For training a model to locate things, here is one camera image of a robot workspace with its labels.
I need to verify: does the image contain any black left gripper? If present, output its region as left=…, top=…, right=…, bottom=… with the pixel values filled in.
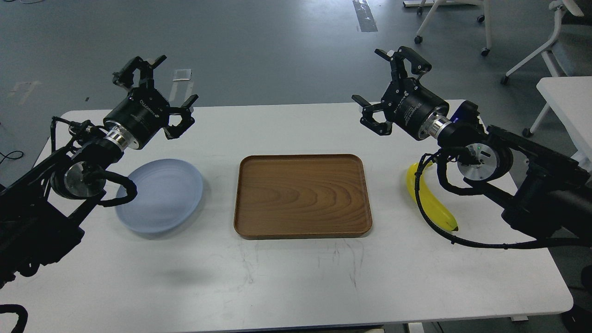
left=103, top=55, right=199, bottom=150

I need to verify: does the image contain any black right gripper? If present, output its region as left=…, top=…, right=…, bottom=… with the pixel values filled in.
left=351, top=46, right=450, bottom=141

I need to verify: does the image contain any light blue plate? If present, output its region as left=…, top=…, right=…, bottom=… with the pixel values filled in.
left=116, top=159, right=204, bottom=234

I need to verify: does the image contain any yellow banana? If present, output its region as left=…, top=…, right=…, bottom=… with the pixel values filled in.
left=405, top=163, right=459, bottom=232

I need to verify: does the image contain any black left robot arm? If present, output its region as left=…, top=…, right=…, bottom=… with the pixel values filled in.
left=0, top=55, right=198, bottom=286

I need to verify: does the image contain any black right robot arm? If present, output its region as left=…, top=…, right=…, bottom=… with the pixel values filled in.
left=352, top=46, right=591, bottom=249

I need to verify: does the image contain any white chair base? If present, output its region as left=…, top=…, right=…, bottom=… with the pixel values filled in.
left=402, top=0, right=493, bottom=58

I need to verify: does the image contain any brown wooden tray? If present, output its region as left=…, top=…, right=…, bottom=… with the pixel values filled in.
left=234, top=154, right=373, bottom=240

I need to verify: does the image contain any white rolling chair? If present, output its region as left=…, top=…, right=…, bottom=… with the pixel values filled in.
left=500, top=0, right=591, bottom=85

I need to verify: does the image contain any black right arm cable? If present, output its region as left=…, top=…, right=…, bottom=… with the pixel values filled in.
left=413, top=147, right=592, bottom=250

